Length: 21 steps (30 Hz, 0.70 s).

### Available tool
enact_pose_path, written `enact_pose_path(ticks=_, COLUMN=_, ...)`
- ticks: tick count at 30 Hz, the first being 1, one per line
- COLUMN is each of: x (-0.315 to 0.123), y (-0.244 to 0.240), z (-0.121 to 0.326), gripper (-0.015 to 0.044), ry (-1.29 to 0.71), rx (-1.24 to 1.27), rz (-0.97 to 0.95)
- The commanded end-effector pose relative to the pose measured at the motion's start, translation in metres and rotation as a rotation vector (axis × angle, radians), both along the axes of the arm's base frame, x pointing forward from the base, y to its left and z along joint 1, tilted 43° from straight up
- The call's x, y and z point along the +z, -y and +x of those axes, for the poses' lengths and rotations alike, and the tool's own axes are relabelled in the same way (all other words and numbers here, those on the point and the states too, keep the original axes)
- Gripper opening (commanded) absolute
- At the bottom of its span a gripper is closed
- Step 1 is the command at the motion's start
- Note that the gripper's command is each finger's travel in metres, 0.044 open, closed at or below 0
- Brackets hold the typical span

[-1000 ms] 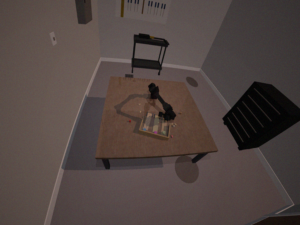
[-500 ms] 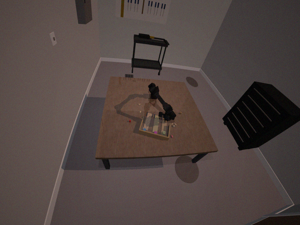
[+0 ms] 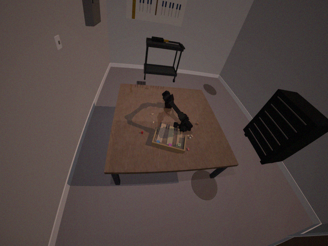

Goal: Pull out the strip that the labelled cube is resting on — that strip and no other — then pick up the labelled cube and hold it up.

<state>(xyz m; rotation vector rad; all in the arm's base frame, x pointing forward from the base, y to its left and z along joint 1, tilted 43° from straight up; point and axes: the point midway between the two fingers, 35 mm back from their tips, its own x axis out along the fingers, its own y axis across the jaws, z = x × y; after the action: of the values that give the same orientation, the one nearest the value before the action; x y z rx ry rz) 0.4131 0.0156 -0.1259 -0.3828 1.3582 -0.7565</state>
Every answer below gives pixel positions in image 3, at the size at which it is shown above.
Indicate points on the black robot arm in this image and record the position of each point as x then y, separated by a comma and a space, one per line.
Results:
182, 117

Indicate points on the wooden tray with three strips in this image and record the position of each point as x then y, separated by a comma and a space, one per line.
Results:
169, 140

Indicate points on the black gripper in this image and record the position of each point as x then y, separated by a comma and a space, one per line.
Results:
176, 124

